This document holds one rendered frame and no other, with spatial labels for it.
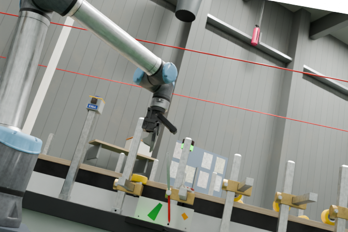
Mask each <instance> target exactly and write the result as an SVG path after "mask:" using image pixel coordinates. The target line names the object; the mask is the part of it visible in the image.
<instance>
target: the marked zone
mask: <svg viewBox="0 0 348 232"><path fill-rule="evenodd" d="M161 207H162V204H161V203H159V204H158V205H157V206H156V207H155V208H154V209H153V210H152V211H151V212H150V213H149V214H148V215H147V216H148V217H149V218H151V219H152V220H154V221H155V219H156V217H157V215H158V213H159V211H160V209H161Z"/></svg>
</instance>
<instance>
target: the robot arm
mask: <svg viewBox="0 0 348 232"><path fill-rule="evenodd" d="M19 7H20V11H19V17H18V20H17V23H16V27H15V29H14V33H13V36H12V40H11V43H10V46H9V50H8V53H7V56H6V60H5V63H4V67H3V70H2V73H1V77H0V226H2V227H10V228H19V227H20V224H21V222H22V199H23V196H24V193H25V191H26V188H27V185H28V183H29V180H30V178H31V175H32V172H33V170H34V167H35V164H36V162H37V159H38V156H39V154H40V152H41V146H42V141H41V140H40V139H38V138H36V137H33V136H31V135H28V134H25V133H23V132H22V131H21V124H22V120H23V117H24V113H25V110H26V105H27V102H28V98H29V95H30V92H31V88H32V84H33V81H34V77H35V73H36V69H37V66H38V62H39V59H40V55H41V51H42V48H43V45H44V41H45V37H46V34H47V30H48V26H49V25H50V22H51V18H52V15H53V12H56V13H58V14H60V15H61V16H62V17H71V18H72V19H73V20H75V21H76V22H77V23H79V24H80V25H82V26H83V27H84V28H85V29H87V30H88V31H89V32H91V33H92V34H94V35H95V36H96V37H98V38H99V39H100V40H102V41H103V42H104V43H106V44H107V45H109V46H110V47H111V48H113V49H114V50H115V51H117V52H118V53H120V54H121V55H122V56H124V57H125V58H126V59H128V60H129V61H131V62H132V63H133V64H135V65H136V66H137V67H138V68H137V69H136V71H135V73H134V75H133V82H134V83H136V84H137V85H139V86H141V87H143V88H145V89H147V90H148V91H150V92H152V93H153V97H152V101H151V104H150V107H148V109H147V110H148V112H147V115H146V117H144V120H143V124H142V127H141V128H142V129H143V131H144V132H147V133H149V135H148V137H144V138H143V140H142V141H143V143H144V144H146V145H148V146H149V147H150V151H149V152H150V153H151V152H152V151H153V150H154V147H155V145H156V142H157V139H158V135H159V133H160V131H161V125H162V124H164V125H165V126H166V127H167V128H168V129H169V131H170V132H171V133H173V134H174V135H175V134H176V133H177V132H178V131H177V128H176V127H175V126H174V125H173V124H172V123H171V122H170V121H169V120H168V119H167V118H166V117H165V116H163V115H164V114H165V112H167V111H168V108H169V104H170V100H171V96H172V92H173V89H174V85H175V80H176V78H177V68H176V67H175V65H174V64H173V63H170V62H167V63H165V62H164V61H163V60H161V59H160V58H158V57H157V56H155V55H154V54H153V53H152V52H150V51H149V50H148V49H147V48H145V47H144V46H143V45H141V44H140V43H139V42H138V41H136V40H135V39H134V38H133V37H131V36H130V35H129V34H128V33H126V32H125V31H123V30H122V29H121V28H120V27H118V26H117V25H116V24H115V23H113V22H112V21H111V20H110V19H108V18H107V17H106V16H105V15H103V14H102V13H101V12H99V11H98V10H97V9H96V8H94V7H93V6H92V5H91V4H89V3H88V2H87V1H86V0H20V2H19Z"/></svg>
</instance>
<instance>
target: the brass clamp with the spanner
mask: <svg viewBox="0 0 348 232"><path fill-rule="evenodd" d="M170 190H171V195H170V199H172V200H176V201H178V202H182V203H185V204H189V205H193V203H194V198H195V194H194V193H190V192H188V193H187V198H186V200H182V199H180V198H179V195H178V193H179V190H178V189H175V188H170ZM165 198H167V199H168V195H167V194H165Z"/></svg>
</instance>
